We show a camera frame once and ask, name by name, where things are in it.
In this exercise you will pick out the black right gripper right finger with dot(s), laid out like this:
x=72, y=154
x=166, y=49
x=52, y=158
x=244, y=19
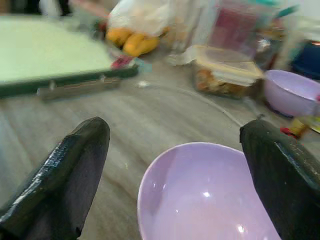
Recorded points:
x=282, y=180

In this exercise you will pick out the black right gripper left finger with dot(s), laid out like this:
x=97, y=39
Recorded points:
x=62, y=180

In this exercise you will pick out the lilac plastic bowl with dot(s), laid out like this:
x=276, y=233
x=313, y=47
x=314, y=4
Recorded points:
x=200, y=195
x=290, y=90

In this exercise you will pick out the yellow and red packet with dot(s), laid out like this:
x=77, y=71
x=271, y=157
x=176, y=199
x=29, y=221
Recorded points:
x=303, y=126

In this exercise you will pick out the clear food container with lid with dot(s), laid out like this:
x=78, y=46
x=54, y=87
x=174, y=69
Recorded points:
x=225, y=75

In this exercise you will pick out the dark blue container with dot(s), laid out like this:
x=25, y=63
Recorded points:
x=306, y=60

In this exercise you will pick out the yellow mango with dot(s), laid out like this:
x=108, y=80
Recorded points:
x=118, y=36
x=141, y=43

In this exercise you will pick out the clear jar with red contents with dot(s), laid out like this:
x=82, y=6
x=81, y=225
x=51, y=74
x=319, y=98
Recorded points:
x=235, y=25

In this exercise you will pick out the clear drinking glass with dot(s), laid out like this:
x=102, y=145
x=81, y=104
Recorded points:
x=181, y=37

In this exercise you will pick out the white plastic bag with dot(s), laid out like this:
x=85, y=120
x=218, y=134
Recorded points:
x=147, y=15

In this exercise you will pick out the green board with dark frame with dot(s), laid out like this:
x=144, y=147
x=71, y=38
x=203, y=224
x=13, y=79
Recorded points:
x=47, y=52

